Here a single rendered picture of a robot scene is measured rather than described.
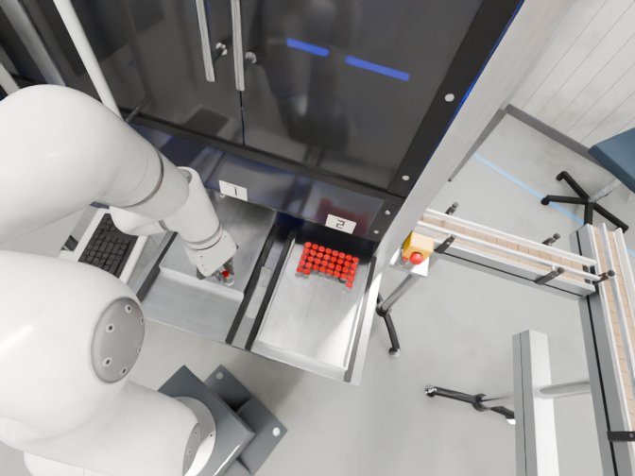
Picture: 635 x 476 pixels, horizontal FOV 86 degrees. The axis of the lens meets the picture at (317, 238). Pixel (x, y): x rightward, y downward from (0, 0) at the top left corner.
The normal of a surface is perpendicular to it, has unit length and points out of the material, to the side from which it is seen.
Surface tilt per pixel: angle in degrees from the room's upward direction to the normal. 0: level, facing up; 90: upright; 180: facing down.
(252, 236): 0
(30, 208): 96
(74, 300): 36
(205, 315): 0
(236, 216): 0
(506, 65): 90
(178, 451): 63
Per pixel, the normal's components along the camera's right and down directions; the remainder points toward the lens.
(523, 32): -0.27, 0.81
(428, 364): 0.14, -0.51
